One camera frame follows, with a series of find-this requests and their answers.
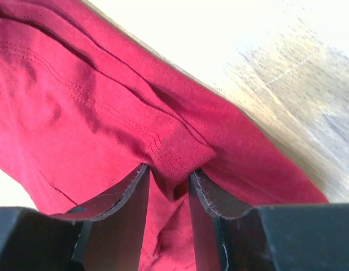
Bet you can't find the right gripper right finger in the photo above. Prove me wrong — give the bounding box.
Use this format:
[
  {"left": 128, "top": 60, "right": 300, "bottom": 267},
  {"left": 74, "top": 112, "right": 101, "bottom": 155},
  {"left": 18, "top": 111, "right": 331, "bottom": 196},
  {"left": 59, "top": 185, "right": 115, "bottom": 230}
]
[{"left": 189, "top": 170, "right": 349, "bottom": 270}]

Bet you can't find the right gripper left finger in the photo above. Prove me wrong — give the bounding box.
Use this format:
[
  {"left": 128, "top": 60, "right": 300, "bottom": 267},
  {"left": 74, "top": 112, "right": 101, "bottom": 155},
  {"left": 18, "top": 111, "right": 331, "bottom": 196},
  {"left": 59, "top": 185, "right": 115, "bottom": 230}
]
[{"left": 0, "top": 164, "right": 150, "bottom": 270}]

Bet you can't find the dark red t shirt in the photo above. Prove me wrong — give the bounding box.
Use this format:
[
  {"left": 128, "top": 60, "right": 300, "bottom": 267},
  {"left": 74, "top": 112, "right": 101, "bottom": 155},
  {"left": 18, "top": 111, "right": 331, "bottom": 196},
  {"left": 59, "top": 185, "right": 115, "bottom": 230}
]
[{"left": 0, "top": 1, "right": 327, "bottom": 270}]

